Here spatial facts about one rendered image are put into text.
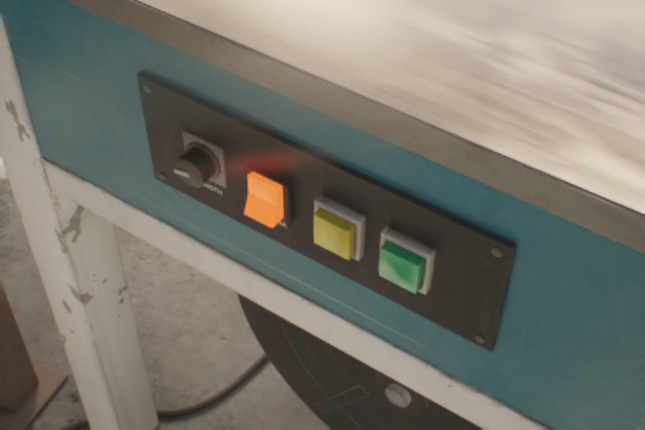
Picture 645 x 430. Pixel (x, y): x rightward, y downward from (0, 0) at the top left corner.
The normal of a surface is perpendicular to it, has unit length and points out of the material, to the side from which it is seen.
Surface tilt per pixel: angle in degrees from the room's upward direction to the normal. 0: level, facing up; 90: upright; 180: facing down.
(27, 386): 90
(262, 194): 90
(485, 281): 90
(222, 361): 0
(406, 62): 0
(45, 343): 0
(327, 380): 90
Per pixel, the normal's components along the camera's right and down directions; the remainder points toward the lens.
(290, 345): -0.56, 0.59
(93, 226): 0.83, 0.40
